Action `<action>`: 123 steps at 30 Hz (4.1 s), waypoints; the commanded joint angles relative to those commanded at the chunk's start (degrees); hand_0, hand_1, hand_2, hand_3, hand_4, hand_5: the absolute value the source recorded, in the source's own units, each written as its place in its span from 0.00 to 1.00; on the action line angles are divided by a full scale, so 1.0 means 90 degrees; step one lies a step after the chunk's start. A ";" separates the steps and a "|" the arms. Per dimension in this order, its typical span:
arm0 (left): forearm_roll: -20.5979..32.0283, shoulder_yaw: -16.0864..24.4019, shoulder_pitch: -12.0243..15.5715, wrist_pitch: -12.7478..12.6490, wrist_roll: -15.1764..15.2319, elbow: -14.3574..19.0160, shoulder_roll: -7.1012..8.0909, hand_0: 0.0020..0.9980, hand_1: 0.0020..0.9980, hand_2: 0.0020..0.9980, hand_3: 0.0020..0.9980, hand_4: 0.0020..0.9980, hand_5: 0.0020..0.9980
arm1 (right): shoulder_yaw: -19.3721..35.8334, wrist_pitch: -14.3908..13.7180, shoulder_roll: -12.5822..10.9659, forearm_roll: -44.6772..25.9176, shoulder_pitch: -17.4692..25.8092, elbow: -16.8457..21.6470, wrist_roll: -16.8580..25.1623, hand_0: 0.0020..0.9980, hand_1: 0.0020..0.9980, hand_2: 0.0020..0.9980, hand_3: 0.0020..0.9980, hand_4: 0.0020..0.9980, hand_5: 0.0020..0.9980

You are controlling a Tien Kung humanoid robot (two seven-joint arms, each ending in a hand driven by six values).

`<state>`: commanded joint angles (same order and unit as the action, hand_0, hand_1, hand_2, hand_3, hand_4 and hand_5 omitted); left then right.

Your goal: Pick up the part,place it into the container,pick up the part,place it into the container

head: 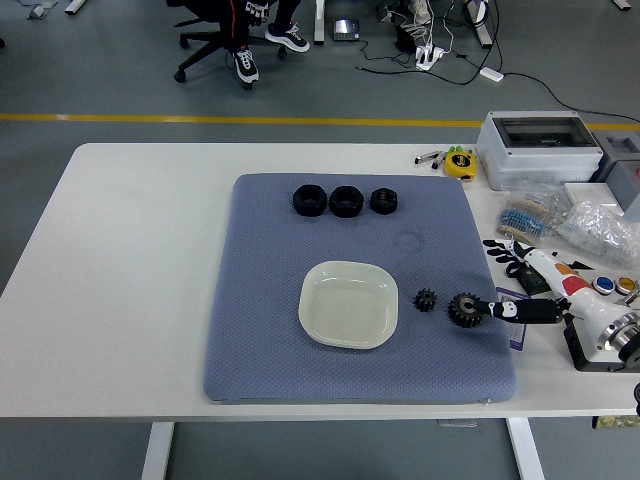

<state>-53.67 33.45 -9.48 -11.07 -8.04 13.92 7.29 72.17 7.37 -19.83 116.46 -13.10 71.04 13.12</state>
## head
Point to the green-tipped pen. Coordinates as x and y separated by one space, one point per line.
452 150

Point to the person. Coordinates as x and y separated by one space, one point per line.
287 35

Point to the white square plate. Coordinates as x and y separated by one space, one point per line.
347 305

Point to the black plastic bracket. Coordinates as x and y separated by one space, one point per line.
532 282

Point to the grey electrical enclosure box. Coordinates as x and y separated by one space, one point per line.
540 162

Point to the black office chair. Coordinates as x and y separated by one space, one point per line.
210 45

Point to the bag of blue resistors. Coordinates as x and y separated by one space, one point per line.
525 220

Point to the black desk phone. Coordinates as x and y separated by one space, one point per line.
346 30

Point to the small black hex nut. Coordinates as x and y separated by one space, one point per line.
376 204

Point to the black silver marker pen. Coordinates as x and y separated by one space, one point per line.
425 158

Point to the small black gear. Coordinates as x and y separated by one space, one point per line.
426 300

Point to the large black gear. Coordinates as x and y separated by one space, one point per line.
460 315

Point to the grey table control panel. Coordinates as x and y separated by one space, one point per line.
457 424

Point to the large black hex nut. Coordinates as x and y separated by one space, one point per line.
337 206
300 205

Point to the blue-grey textured mat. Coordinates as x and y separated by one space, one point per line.
260 300

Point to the white desk leg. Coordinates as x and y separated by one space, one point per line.
481 25
319 20

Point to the white flat box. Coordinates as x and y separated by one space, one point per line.
590 192

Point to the bag of clear small parts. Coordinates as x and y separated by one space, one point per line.
595 230

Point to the yellow tape measure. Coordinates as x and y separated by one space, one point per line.
460 165

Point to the purple-edged label card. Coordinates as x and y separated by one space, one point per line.
517 335

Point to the push-button control box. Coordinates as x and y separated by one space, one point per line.
585 355

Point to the white power adapter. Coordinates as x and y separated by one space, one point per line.
492 74

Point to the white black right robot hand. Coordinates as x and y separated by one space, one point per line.
575 287

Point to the white table leg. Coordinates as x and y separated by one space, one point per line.
157 450
525 450

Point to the white power strip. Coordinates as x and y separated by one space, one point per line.
429 57

